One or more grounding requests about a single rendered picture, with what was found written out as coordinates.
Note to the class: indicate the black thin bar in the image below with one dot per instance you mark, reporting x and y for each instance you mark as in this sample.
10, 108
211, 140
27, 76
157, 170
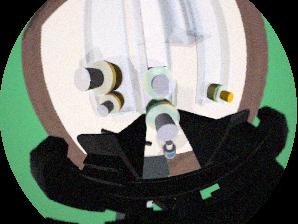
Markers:
147, 143

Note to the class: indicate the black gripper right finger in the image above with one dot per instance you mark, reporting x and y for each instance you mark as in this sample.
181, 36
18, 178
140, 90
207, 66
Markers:
205, 134

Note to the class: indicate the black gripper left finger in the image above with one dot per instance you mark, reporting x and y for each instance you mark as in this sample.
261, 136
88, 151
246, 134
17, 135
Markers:
128, 144

